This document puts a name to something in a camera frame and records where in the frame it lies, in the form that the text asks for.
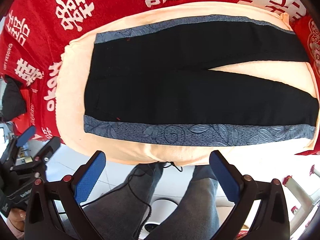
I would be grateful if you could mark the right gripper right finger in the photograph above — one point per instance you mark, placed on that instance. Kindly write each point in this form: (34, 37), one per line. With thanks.
(271, 220)

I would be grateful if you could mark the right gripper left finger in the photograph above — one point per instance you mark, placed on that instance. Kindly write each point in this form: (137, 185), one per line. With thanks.
(43, 220)

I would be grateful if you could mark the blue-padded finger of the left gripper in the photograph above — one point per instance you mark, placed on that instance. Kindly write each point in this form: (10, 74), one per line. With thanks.
(24, 137)

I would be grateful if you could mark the black pants with blue trim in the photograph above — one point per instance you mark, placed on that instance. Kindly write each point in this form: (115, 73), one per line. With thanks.
(214, 80)

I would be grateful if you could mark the person's left hand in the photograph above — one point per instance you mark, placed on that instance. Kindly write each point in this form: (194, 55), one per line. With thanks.
(16, 222)

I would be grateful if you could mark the black garment on sofa edge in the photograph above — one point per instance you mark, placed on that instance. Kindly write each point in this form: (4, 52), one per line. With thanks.
(13, 103)

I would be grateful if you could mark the white stool with red stickers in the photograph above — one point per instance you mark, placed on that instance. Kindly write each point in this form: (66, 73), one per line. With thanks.
(308, 203)

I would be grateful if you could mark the person's right grey trouser leg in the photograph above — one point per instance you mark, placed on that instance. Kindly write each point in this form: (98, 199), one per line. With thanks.
(196, 215)

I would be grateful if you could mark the white slipper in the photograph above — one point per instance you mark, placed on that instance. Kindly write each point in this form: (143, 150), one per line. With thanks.
(161, 210)

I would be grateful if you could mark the red blanket with white characters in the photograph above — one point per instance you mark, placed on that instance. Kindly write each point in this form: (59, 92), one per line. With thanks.
(36, 32)

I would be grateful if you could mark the red embroidered pillow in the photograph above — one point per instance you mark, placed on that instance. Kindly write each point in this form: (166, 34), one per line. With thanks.
(308, 34)

